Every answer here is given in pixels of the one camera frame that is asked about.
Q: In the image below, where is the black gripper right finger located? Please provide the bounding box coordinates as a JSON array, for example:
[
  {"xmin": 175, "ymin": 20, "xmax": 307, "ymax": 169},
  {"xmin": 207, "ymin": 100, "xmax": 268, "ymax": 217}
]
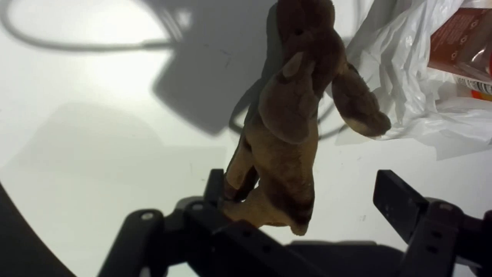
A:
[{"xmin": 371, "ymin": 167, "xmax": 492, "ymax": 277}]

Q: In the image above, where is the spice jar with red lid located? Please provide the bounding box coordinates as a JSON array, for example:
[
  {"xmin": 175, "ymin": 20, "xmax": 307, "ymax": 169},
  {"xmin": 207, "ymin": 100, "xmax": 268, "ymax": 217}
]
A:
[{"xmin": 427, "ymin": 4, "xmax": 492, "ymax": 100}]

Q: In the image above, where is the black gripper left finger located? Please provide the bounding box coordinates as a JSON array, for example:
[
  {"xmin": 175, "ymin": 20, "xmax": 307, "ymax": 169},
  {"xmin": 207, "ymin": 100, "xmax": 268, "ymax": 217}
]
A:
[{"xmin": 96, "ymin": 167, "xmax": 328, "ymax": 277}]

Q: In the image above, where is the white plastic bag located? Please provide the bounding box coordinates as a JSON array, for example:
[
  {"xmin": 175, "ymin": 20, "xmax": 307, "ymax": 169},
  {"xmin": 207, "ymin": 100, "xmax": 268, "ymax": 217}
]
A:
[{"xmin": 316, "ymin": 0, "xmax": 492, "ymax": 161}]

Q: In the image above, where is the brown plush animal toy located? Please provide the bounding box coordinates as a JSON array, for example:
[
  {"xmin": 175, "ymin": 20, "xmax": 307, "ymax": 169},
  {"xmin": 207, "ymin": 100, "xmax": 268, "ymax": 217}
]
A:
[{"xmin": 219, "ymin": 0, "xmax": 391, "ymax": 237}]

